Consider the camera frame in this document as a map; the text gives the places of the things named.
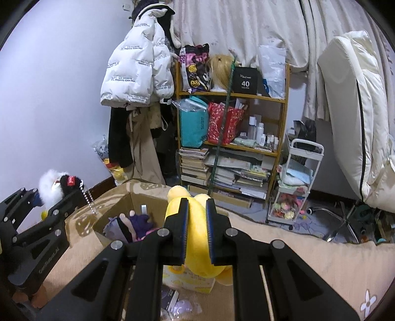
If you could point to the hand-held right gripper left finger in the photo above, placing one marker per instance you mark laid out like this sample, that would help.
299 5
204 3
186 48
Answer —
177 234

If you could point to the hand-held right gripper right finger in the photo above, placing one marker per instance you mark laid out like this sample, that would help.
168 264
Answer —
216 237

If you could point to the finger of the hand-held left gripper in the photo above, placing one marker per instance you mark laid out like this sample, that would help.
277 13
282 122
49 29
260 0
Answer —
55 219
18 203

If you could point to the yellow plush toy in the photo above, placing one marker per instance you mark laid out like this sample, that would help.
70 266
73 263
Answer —
197 234

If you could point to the white fluffy plush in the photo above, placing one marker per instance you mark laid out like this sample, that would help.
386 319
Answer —
51 185

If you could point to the purple haired plush doll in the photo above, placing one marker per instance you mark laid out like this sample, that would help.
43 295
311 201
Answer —
139 222

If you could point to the printed cardboard box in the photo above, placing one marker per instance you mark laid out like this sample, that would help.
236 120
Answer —
145 200

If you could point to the pile of books and papers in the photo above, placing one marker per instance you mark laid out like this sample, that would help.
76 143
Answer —
243 176

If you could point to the stack of books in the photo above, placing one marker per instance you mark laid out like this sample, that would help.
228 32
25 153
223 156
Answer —
194 166

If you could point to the pale purple pack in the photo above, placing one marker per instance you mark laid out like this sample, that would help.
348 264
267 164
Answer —
183 308

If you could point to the pink toys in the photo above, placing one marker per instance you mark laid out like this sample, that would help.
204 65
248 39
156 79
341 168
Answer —
288 206

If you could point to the clear bag of toys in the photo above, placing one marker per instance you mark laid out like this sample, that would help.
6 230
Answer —
103 151

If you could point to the dark hanging clothes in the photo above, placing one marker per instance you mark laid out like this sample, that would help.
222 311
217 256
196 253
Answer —
168 145

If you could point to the beige coat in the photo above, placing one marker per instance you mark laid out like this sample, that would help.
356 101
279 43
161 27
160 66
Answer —
145 148

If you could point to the brown printed blanket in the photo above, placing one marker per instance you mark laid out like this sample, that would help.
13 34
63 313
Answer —
308 262

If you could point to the pale green cloth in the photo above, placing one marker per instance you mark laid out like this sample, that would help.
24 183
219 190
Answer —
243 142

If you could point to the light blue cloth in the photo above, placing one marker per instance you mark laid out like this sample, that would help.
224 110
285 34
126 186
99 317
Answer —
296 176

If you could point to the black coat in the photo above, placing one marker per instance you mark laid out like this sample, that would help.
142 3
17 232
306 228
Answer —
120 139

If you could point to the green pole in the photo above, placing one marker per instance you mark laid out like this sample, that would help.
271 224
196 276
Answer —
222 129

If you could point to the teal shopping bag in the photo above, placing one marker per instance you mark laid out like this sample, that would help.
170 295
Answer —
193 126

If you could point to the group of cosmetic bottles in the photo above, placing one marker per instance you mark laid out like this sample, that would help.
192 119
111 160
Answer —
260 132

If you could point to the red patterned bag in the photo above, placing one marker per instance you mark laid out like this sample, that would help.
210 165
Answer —
223 123

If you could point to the clear plastic bag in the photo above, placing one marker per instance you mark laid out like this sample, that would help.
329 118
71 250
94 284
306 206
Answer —
188 105

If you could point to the white trolley cart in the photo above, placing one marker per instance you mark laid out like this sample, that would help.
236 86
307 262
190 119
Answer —
308 145

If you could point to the black plastic bag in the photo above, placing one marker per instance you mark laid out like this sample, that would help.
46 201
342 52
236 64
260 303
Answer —
307 129

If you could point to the wooden shelf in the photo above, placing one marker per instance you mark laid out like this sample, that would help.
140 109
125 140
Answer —
247 96

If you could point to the black box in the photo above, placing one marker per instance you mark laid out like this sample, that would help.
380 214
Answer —
245 81

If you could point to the blonde wig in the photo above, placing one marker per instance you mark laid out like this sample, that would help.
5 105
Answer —
219 71

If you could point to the white puffer jacket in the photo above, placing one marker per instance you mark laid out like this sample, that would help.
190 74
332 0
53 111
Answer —
132 71

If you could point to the patterned tote bag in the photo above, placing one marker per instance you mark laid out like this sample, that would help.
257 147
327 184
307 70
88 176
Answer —
194 68

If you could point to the white plastic bag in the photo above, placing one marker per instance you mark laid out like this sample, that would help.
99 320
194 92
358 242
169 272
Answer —
273 68

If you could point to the cream padded chair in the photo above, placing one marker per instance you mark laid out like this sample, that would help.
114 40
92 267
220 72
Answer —
342 108

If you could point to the black scarf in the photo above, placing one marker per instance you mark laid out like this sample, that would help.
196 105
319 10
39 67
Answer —
166 27

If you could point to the cream curtain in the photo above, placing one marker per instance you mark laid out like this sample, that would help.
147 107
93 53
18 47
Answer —
247 24

